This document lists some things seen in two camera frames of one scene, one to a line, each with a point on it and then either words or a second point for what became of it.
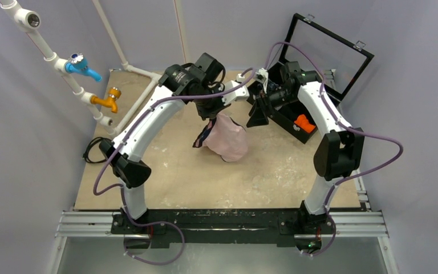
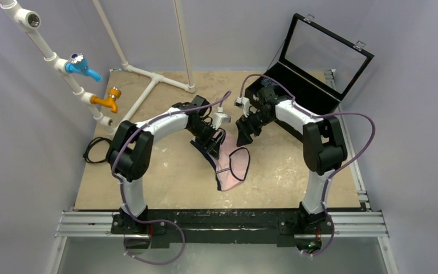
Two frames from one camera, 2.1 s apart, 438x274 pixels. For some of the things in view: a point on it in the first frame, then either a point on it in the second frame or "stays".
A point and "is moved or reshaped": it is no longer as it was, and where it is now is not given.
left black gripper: (205, 113) → (212, 146)
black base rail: (220, 228) stays
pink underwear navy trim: (225, 137) is moved or reshaped
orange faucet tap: (114, 93) stays
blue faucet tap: (77, 63) stays
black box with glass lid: (312, 53) stays
